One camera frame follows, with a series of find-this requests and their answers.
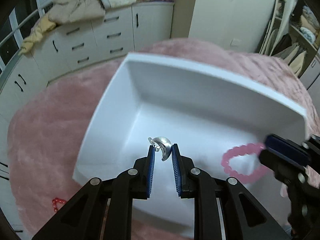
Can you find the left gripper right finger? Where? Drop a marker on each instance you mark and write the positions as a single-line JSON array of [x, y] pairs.
[[223, 209]]

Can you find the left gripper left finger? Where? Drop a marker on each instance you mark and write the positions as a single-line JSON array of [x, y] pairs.
[[102, 209]]

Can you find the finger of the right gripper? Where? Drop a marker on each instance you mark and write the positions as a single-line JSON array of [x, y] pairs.
[[283, 167], [286, 149]]

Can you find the white storage box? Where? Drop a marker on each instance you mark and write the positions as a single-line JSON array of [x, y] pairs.
[[203, 109]]

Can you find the pink fluffy bed blanket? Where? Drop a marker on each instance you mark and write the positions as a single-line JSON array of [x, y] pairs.
[[45, 135]]

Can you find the open wardrobe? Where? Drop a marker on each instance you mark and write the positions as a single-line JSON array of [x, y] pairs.
[[292, 34]]

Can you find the white window cabinet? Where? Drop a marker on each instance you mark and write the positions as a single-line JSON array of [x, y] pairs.
[[66, 50]]

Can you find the yellow cloth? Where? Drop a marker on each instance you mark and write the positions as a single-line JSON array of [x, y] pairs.
[[43, 26]]

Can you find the white framed window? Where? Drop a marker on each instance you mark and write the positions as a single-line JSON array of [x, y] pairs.
[[18, 25]]

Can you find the beige jacket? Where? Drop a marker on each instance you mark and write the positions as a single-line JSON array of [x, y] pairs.
[[71, 11]]

